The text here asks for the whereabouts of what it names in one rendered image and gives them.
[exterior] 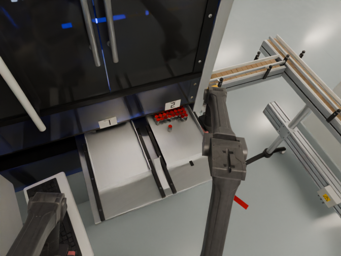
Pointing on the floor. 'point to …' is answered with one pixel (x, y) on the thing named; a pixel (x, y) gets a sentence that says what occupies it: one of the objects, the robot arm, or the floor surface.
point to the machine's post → (212, 50)
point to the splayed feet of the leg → (265, 155)
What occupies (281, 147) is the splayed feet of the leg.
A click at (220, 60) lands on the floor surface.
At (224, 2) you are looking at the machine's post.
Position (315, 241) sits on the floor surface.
